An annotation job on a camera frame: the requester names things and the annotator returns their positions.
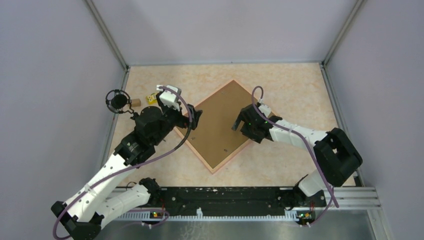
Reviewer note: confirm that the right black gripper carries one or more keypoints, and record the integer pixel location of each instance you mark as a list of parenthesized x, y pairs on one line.
[(244, 129)]

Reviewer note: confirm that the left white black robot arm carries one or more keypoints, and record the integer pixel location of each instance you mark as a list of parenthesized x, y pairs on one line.
[(87, 212)]

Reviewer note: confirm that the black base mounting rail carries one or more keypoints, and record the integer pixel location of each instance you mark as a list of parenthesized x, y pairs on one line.
[(233, 201)]

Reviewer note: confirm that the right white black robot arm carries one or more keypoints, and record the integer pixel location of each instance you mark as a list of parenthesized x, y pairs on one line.
[(332, 152)]

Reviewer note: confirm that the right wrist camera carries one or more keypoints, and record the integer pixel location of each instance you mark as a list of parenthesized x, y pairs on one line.
[(264, 109)]

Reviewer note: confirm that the white cable duct strip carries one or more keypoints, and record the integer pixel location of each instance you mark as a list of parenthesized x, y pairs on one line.
[(144, 216)]

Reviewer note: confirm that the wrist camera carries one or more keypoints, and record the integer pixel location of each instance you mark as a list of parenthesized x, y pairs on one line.
[(168, 97), (264, 109)]

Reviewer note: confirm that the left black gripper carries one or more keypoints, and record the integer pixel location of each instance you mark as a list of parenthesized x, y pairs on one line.
[(191, 121)]

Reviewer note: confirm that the pink wooden picture frame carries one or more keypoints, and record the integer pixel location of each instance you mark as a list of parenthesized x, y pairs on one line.
[(212, 169)]

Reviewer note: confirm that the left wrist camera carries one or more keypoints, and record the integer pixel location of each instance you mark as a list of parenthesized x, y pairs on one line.
[(168, 97)]

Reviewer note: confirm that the black microphone on tripod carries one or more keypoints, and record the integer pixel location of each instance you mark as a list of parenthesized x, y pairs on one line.
[(119, 102)]

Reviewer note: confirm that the yellow toy cube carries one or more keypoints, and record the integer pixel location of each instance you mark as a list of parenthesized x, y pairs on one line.
[(151, 99)]

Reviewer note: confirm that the small wooden block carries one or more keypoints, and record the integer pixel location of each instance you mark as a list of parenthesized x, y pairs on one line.
[(136, 102)]

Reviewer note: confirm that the brown cardboard backing board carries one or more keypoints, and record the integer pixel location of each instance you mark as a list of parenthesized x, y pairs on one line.
[(215, 132)]

